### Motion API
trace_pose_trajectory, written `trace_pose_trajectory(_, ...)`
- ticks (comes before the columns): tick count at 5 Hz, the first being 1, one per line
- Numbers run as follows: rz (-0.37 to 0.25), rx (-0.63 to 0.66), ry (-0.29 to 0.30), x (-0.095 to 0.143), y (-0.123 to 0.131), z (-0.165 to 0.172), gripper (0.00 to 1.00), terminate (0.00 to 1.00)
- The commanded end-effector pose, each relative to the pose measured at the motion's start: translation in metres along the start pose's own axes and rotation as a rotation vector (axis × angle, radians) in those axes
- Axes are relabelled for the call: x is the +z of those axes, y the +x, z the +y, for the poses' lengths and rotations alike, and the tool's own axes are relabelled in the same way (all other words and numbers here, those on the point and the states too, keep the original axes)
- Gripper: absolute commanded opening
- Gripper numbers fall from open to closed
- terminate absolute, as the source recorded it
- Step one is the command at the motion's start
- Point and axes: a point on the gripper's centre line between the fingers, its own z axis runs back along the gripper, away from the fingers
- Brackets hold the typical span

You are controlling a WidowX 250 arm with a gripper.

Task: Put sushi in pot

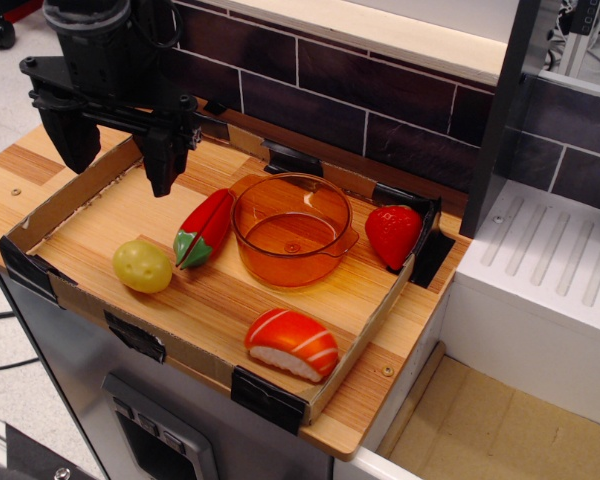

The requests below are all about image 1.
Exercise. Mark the silver toy oven front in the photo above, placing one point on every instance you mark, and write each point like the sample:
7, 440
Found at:
142, 419

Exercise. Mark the transparent orange plastic pot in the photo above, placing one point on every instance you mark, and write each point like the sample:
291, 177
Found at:
292, 229

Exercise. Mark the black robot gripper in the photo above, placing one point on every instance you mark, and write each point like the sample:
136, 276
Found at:
108, 74

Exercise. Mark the salmon nigiri sushi toy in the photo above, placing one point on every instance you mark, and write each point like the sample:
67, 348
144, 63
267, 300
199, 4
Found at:
293, 342

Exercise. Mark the white toy sink drainboard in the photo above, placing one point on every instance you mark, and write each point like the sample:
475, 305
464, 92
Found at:
525, 302

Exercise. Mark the red chili pepper toy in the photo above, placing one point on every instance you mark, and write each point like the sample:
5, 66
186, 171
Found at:
202, 233

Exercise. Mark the red strawberry toy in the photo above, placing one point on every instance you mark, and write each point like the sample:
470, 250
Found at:
393, 232

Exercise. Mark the black caster wheel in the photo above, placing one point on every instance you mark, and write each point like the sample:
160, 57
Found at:
7, 34

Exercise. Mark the cardboard fence with black tape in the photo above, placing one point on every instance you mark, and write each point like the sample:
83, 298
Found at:
63, 252

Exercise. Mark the dark grey vertical post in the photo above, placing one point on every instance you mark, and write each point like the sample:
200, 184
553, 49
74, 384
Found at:
525, 58

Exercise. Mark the yellow potato toy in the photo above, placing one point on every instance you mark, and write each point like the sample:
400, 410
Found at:
142, 266

